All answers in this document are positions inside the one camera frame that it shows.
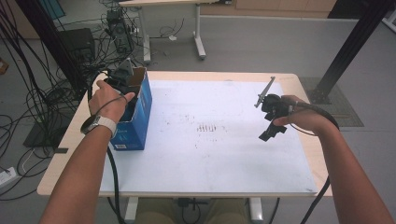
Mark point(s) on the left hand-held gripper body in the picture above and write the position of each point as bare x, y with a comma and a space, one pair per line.
121, 79

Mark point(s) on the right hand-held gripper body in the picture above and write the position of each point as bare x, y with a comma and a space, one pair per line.
275, 105

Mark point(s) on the blue cardboard box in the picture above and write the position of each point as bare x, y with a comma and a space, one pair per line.
137, 130

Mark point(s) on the person's left hand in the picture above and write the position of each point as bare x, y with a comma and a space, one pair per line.
109, 102

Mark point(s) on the person's right hand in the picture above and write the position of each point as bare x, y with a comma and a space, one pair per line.
306, 118

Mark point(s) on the wristwatch with white band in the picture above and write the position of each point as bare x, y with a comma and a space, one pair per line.
107, 123

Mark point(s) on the black box on floor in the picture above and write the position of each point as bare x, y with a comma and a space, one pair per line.
77, 42

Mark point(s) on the small white adapter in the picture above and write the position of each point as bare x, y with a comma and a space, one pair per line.
172, 38

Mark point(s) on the white table mat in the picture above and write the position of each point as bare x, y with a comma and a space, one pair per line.
202, 161

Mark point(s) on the white table leg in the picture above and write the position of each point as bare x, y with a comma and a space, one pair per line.
256, 210
131, 210

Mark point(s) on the background table white legs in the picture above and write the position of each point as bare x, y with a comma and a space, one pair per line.
155, 2

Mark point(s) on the black tape strip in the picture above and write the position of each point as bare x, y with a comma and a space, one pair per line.
60, 150

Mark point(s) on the black metal stand with base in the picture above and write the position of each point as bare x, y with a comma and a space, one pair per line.
355, 40

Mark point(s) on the black plug under table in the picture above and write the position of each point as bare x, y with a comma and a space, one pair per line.
186, 202

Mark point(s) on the person's khaki pants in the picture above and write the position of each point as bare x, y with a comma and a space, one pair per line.
162, 211

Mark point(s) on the white power strip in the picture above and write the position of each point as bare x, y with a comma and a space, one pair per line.
7, 178

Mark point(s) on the black metal stand post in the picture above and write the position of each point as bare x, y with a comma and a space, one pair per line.
40, 25

